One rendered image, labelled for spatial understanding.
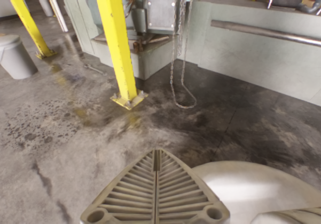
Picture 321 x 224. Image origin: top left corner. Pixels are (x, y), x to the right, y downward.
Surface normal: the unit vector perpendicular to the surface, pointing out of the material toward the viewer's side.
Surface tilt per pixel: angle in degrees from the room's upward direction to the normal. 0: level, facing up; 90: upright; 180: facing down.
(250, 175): 1
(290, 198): 73
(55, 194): 0
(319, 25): 90
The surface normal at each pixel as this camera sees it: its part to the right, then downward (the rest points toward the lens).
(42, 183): -0.01, -0.70
